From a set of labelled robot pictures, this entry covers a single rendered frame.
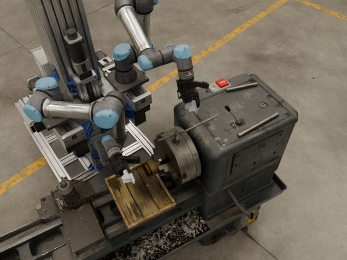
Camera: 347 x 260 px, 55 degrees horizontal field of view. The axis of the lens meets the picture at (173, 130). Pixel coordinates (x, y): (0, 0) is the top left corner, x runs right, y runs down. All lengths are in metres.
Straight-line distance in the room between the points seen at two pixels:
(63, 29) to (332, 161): 2.62
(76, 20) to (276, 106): 1.24
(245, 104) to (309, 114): 1.94
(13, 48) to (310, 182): 3.97
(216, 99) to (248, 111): 0.20
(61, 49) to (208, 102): 0.92
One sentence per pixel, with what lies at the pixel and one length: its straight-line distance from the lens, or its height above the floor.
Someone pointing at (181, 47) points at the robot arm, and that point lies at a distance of 1.55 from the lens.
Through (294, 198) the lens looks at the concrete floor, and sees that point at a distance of 3.14.
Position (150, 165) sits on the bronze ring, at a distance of 1.82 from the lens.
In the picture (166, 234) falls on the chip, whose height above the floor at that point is 0.61.
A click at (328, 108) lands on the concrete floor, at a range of 3.97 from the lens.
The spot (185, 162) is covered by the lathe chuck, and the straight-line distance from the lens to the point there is 1.75.
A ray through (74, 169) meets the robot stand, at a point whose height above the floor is 0.21.
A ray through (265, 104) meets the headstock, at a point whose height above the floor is 1.25.
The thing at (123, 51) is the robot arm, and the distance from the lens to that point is 2.10.
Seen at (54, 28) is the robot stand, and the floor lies 1.60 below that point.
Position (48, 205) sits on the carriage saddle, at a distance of 2.07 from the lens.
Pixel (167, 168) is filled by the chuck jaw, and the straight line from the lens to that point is 1.81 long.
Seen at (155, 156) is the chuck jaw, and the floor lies 1.13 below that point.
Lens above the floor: 2.62
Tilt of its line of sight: 50 degrees down
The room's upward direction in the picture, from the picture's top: 2 degrees counter-clockwise
